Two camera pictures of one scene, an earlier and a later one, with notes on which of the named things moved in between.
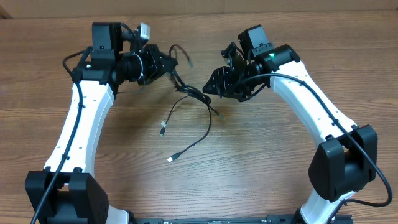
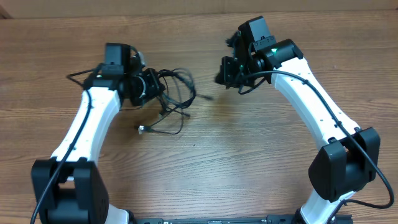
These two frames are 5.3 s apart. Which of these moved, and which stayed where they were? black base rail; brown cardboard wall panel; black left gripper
Moved: black left gripper
Stayed: brown cardboard wall panel; black base rail
